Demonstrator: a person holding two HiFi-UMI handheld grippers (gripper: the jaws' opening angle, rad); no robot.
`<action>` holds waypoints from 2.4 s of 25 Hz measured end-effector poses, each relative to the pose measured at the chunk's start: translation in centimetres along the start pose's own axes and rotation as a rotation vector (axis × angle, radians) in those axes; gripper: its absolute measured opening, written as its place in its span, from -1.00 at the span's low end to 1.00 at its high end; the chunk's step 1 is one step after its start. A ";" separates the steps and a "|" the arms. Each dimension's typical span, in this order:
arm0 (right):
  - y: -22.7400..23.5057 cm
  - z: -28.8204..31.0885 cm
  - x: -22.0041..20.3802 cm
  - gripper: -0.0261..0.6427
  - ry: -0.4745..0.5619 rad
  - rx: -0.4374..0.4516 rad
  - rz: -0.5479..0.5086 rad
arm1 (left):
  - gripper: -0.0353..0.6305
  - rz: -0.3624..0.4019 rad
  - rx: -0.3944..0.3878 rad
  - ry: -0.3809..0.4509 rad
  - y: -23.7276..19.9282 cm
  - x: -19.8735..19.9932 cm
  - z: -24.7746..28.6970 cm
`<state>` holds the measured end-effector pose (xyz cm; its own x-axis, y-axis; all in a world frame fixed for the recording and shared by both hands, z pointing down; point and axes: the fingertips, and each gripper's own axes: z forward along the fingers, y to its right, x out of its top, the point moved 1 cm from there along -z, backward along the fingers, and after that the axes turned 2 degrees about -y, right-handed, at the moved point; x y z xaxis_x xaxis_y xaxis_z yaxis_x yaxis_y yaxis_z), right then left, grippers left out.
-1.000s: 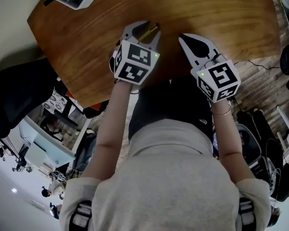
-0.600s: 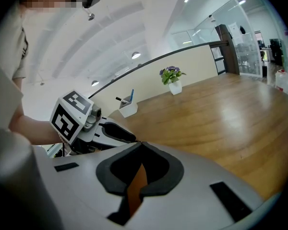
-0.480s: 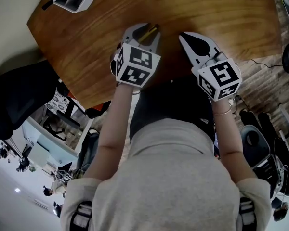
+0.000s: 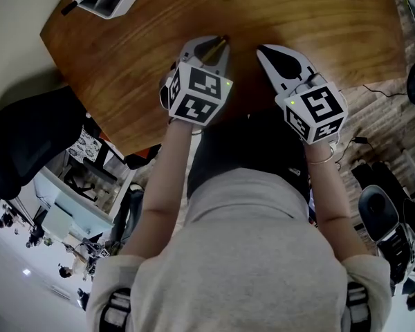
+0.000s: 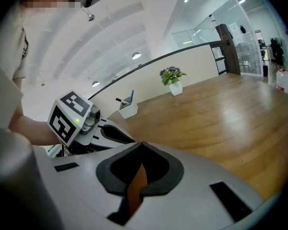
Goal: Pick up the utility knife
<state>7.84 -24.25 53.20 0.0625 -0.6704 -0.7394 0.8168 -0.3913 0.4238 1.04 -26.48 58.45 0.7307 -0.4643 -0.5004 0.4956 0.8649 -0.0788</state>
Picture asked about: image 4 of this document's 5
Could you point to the white desk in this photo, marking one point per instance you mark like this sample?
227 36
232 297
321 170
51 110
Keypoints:
76 199

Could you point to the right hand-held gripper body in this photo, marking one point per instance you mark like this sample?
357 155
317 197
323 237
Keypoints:
314 112

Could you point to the person's right forearm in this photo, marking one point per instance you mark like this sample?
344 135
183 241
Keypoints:
326 192

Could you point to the wooden table with black legs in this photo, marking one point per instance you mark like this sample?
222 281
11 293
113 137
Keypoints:
131 54

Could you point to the black white floral cushion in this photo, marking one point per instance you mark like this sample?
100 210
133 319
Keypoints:
84 144

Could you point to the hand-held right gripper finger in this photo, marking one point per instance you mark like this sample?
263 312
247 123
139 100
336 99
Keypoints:
275 81
304 64

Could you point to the person's left forearm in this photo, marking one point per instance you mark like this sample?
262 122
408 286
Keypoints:
159 185

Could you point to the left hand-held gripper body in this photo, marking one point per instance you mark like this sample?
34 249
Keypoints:
197 95

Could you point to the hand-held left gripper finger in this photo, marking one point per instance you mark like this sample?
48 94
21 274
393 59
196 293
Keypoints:
188 48
223 64

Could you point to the person's grey sweatshirt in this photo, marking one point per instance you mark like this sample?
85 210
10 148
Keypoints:
242 261

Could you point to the white black office chair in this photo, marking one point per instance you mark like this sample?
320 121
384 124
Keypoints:
380 213

